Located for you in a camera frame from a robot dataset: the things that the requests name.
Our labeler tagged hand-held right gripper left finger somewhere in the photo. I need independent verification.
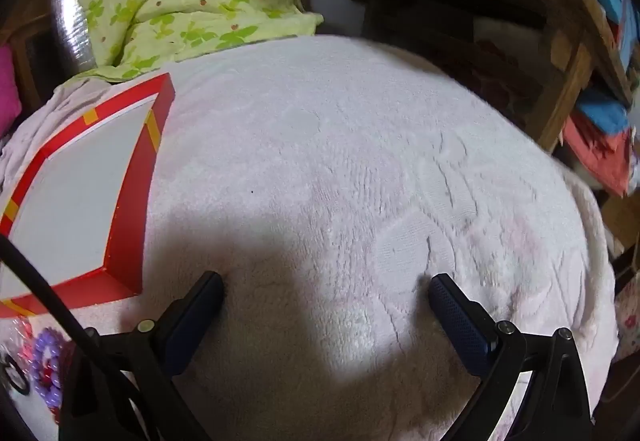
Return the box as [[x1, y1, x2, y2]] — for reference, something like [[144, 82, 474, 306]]
[[59, 271, 224, 441]]

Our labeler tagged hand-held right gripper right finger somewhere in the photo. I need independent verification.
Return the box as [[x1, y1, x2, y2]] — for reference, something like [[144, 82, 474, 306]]
[[428, 273, 596, 441]]

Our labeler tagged red cardboard box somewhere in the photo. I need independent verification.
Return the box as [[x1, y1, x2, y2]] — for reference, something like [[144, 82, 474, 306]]
[[0, 72, 177, 319]]

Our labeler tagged purple bead bracelet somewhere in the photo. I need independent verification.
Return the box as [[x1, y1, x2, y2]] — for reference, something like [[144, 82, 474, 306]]
[[27, 327, 66, 409]]

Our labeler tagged black hair tie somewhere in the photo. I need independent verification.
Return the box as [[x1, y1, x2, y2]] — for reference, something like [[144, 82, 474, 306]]
[[0, 353, 31, 394]]

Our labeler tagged pale pink blanket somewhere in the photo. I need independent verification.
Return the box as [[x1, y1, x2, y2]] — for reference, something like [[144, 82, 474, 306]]
[[0, 35, 621, 441]]

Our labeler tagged red cloth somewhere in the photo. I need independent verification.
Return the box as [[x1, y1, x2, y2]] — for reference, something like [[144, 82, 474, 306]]
[[562, 116, 633, 197]]

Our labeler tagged blue cloth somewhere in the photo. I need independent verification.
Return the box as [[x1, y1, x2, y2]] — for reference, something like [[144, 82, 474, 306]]
[[575, 88, 632, 134]]

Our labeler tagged magenta pillow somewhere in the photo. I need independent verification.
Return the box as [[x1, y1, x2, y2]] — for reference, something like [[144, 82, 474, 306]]
[[0, 44, 23, 132]]

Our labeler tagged black cable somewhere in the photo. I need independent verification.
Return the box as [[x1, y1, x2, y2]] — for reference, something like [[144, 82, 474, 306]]
[[0, 237, 166, 441]]

